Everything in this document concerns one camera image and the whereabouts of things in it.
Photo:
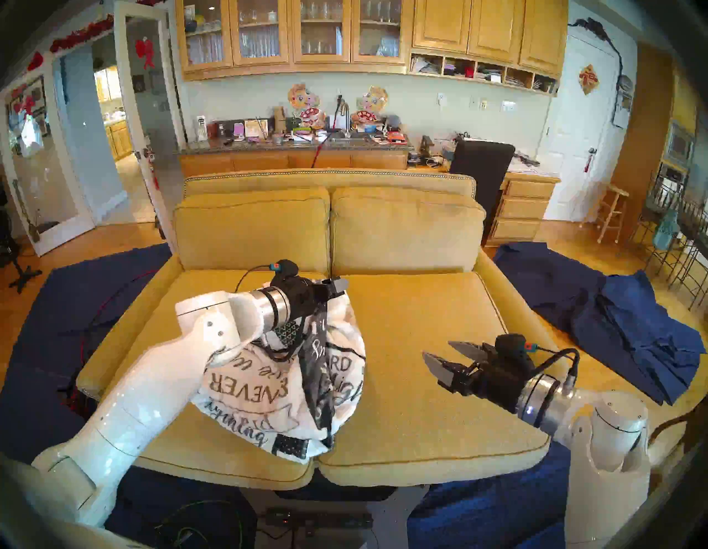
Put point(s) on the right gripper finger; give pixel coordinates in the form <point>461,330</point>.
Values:
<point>442,372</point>
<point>469,351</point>

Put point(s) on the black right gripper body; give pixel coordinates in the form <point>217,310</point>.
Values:
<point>498,381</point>

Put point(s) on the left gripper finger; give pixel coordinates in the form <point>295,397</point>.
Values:
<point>336,285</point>
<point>330,298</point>

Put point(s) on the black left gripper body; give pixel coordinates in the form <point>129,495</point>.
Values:
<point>307,299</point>

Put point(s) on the white printed fleece blanket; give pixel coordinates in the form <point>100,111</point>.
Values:
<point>326,376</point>

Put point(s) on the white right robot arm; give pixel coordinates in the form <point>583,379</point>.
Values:
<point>608,476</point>

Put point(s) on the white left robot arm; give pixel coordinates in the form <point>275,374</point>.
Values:
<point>144,398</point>

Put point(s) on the large navy moving blanket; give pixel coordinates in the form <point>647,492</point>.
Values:
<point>487,514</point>

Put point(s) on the crumpled navy moving blanket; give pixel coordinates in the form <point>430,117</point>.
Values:
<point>636,326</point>

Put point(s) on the yellow sofa back cushion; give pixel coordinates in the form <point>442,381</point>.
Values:
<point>404,232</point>
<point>249,232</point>

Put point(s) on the granite counter wooden cabinets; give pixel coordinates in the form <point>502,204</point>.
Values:
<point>265,162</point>

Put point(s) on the wooden desk with drawers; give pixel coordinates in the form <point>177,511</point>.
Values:
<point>522,210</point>

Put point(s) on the orange box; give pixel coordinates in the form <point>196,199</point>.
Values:
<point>396,138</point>

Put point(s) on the brown paper roll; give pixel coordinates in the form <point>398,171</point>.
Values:
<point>280,119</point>

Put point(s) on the metal kitchen faucet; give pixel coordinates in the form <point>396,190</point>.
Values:
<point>344,108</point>

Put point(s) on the black office chair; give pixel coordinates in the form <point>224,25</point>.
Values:
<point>481,166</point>

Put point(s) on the black power strip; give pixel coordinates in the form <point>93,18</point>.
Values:
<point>321,520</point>

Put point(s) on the stack of desk papers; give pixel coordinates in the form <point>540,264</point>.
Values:
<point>531,165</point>

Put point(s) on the long red hanging tassel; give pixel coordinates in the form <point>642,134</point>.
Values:
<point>154,174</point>

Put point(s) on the white carton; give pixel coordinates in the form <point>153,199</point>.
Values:
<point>201,128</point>

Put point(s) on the wooden stool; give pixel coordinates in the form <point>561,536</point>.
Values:
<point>615,191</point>

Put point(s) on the teal hanging cloth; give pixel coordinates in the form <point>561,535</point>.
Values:
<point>665,229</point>

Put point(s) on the white panel door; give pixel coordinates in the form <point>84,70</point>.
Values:
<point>569,138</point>

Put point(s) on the wooden kitchen base cabinet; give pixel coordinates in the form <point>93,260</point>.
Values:
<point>120,141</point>

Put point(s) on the white glass-pane door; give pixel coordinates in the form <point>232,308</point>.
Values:
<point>66,239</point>
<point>123,110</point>

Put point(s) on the black metal rack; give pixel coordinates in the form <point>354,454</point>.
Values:
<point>694,224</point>

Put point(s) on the black floor stand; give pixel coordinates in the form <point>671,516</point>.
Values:
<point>22,276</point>

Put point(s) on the red gold diamond decoration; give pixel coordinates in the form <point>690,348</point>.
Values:
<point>588,79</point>

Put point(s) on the red garland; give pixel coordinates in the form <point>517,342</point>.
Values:
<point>83,33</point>

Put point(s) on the black door garland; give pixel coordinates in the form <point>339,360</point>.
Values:
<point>594,26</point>

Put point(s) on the plain red paper diamond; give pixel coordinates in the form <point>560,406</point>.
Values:
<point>35,61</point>

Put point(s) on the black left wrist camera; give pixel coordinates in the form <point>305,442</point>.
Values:
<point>286,270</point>

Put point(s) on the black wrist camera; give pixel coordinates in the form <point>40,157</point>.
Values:
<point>286,270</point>
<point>511,347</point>

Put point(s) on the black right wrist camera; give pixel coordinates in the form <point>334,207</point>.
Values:
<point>511,347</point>

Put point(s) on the yellow fabric sofa frame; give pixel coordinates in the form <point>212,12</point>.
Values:
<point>332,180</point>

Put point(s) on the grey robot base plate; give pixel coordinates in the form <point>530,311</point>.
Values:
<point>398,514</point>

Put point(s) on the small picture frame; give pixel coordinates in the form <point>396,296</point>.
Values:
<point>256,129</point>

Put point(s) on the cartoon child wall decoration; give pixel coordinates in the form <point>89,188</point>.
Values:
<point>371,102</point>
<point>304,99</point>

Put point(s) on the wide white switch plate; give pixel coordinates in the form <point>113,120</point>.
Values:
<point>508,106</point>

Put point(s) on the wooden wall cabinets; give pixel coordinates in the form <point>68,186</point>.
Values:
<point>442,27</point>

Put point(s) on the wall calendar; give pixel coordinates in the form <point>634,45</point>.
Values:
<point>623,109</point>

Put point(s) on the built-in wall oven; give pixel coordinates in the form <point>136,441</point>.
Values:
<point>679,145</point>

